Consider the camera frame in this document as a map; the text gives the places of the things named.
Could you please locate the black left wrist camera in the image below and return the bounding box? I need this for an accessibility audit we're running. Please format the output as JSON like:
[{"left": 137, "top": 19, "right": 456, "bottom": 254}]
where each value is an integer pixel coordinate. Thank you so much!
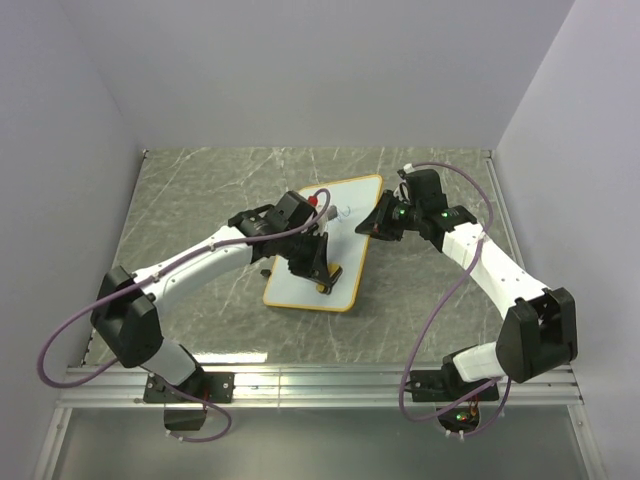
[{"left": 267, "top": 191, "right": 316, "bottom": 233}]

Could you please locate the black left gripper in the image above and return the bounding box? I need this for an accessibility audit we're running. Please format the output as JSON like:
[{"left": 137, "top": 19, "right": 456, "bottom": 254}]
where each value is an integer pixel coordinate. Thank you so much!
[{"left": 280, "top": 229, "right": 331, "bottom": 287}]

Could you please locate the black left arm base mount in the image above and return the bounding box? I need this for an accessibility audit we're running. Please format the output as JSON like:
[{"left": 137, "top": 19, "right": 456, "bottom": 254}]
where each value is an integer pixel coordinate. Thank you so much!
[{"left": 143, "top": 370, "right": 235, "bottom": 434}]

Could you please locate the yellow framed whiteboard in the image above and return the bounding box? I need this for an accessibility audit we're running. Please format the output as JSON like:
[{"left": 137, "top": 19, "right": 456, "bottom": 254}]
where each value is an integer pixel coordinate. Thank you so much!
[{"left": 262, "top": 173, "right": 384, "bottom": 314}]

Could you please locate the aluminium rail frame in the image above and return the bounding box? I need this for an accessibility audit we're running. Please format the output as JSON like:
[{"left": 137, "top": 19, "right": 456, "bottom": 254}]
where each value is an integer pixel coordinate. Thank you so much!
[{"left": 45, "top": 154, "right": 604, "bottom": 479}]

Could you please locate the yellow black whiteboard eraser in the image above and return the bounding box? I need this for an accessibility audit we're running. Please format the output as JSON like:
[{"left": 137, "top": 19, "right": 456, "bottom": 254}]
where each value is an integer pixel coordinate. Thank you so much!
[{"left": 316, "top": 263, "right": 343, "bottom": 295}]

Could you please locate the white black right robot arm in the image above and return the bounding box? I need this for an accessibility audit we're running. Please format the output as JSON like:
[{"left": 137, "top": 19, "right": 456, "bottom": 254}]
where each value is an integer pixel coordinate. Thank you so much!
[{"left": 355, "top": 191, "right": 578, "bottom": 400}]

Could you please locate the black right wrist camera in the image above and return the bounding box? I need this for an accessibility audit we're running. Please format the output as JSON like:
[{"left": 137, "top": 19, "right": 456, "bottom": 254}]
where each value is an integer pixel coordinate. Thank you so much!
[{"left": 396, "top": 169, "right": 448, "bottom": 213}]

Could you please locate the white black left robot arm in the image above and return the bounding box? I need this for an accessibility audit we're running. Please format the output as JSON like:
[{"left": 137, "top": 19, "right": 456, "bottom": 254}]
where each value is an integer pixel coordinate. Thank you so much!
[{"left": 90, "top": 203, "right": 337, "bottom": 402}]

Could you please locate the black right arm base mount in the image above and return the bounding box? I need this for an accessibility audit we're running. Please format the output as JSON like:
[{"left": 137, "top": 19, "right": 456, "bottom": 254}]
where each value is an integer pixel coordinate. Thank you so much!
[{"left": 399, "top": 370, "right": 511, "bottom": 440}]

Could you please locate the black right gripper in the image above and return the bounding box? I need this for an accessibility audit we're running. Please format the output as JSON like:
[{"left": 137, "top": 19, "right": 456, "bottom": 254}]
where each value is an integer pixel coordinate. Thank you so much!
[{"left": 355, "top": 191, "right": 422, "bottom": 243}]

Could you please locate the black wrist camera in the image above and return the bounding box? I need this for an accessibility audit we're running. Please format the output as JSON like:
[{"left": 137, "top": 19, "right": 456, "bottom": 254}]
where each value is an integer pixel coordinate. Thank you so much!
[
  {"left": 396, "top": 169, "right": 448, "bottom": 213},
  {"left": 267, "top": 191, "right": 316, "bottom": 233}
]

